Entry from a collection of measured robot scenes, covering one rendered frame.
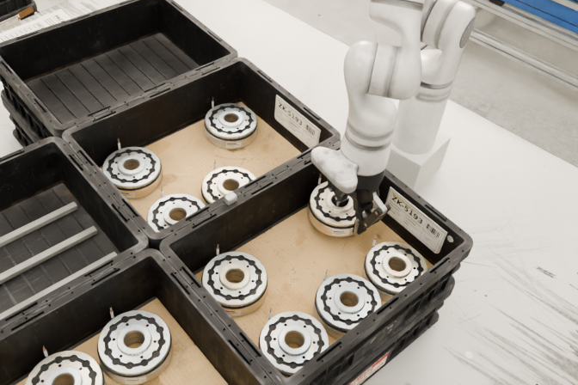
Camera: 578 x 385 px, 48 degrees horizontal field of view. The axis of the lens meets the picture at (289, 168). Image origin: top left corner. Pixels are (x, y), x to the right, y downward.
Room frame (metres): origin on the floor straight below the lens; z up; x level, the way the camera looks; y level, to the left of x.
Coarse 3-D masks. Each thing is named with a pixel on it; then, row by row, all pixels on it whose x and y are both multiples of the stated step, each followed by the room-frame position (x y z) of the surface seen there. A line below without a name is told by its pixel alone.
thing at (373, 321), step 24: (336, 144) 0.85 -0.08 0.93; (288, 168) 0.78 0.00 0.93; (408, 192) 0.75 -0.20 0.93; (216, 216) 0.66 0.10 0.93; (432, 216) 0.71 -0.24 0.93; (168, 240) 0.60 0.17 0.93; (456, 264) 0.63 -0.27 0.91; (192, 288) 0.52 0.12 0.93; (408, 288) 0.56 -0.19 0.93; (216, 312) 0.49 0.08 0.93; (384, 312) 0.52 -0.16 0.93; (240, 336) 0.45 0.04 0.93; (360, 336) 0.48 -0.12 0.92; (264, 360) 0.42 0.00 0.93; (312, 360) 0.43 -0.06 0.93; (336, 360) 0.45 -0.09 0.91; (288, 384) 0.39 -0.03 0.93
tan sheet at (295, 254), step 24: (264, 240) 0.70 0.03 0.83; (288, 240) 0.70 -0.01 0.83; (312, 240) 0.71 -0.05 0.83; (336, 240) 0.72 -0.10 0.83; (360, 240) 0.72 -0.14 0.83; (384, 240) 0.73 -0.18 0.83; (264, 264) 0.65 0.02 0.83; (288, 264) 0.65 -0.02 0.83; (312, 264) 0.66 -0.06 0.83; (336, 264) 0.66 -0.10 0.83; (360, 264) 0.67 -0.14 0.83; (288, 288) 0.61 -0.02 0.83; (312, 288) 0.61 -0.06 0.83; (264, 312) 0.56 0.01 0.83; (312, 312) 0.57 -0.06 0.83
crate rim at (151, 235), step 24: (216, 72) 1.02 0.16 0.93; (264, 72) 1.03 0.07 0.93; (144, 96) 0.92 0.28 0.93; (288, 96) 0.97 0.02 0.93; (96, 120) 0.84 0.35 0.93; (72, 144) 0.78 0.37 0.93; (96, 168) 0.73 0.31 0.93; (120, 192) 0.68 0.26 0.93; (240, 192) 0.71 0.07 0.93; (192, 216) 0.65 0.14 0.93
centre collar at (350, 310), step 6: (342, 288) 0.59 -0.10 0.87; (348, 288) 0.59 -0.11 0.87; (354, 288) 0.59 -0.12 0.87; (336, 294) 0.58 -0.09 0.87; (354, 294) 0.59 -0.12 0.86; (360, 294) 0.59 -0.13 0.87; (336, 300) 0.57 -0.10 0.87; (360, 300) 0.57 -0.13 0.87; (336, 306) 0.56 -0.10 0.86; (342, 306) 0.56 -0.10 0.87; (354, 306) 0.56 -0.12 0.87; (360, 306) 0.56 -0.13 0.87; (342, 312) 0.55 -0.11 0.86; (348, 312) 0.55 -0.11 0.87; (354, 312) 0.55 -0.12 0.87
